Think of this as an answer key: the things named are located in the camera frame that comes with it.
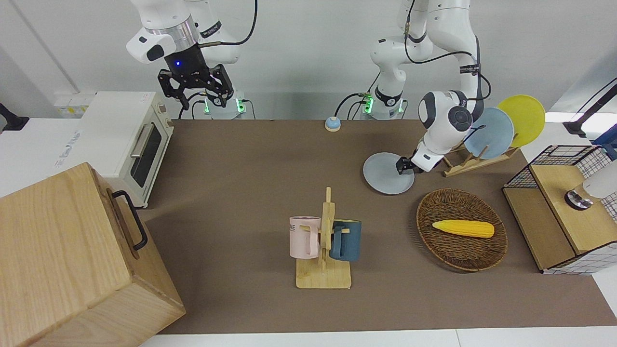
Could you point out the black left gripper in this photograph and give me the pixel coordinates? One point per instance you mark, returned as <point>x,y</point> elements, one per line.
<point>412,165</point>

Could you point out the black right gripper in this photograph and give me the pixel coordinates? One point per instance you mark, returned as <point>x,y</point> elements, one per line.
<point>188,67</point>

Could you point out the gray plate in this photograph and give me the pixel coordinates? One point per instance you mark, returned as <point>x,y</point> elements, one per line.
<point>383,176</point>

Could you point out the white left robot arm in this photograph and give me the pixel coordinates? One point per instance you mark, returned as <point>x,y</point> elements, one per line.
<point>448,24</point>

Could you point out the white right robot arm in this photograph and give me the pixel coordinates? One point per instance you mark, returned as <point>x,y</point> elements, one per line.
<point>164,19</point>

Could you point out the wooden plate rack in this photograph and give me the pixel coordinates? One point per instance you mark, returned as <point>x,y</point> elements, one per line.
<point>462,166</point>

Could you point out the light blue plate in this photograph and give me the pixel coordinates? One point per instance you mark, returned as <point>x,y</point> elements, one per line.
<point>496,132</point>

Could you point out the yellow plate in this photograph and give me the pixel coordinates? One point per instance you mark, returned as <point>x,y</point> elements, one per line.
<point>528,115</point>

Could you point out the small blue round bell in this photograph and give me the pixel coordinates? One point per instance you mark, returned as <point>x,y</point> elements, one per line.
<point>332,124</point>

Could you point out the yellow corn cob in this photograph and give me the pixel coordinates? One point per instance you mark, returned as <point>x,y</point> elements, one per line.
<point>462,228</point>

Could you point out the white toaster oven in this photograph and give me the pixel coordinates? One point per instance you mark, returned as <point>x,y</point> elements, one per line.
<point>115,120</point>

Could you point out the dark blue mug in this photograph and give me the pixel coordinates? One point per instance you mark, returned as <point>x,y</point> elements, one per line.
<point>349,241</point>

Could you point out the brown wicker basket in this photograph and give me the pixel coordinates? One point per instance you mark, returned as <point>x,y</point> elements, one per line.
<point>458,253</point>

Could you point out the pink mug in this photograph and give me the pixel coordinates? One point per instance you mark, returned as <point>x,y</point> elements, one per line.
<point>302,238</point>

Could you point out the wooden mug stand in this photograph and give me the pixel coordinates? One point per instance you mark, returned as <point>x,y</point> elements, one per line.
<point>323,277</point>

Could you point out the white printed box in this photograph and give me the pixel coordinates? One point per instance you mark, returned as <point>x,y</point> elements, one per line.
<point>33,154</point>

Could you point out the white object with metal base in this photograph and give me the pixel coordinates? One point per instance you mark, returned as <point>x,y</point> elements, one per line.
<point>600,185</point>

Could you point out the brown table mat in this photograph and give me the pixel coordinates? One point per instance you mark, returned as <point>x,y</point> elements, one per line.
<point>241,289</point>

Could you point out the blue object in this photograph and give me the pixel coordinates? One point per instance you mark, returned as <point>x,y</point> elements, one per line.
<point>611,144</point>

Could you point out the large wooden box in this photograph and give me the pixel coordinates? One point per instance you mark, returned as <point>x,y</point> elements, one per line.
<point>62,260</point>

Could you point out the white wall socket strip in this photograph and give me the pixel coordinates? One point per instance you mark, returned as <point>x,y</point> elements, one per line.
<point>72,103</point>

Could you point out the black camera stand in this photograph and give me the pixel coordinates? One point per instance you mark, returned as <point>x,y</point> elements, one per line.
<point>576,127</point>

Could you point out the black clamp mount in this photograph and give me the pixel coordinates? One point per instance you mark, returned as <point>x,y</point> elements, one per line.
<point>9,120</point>

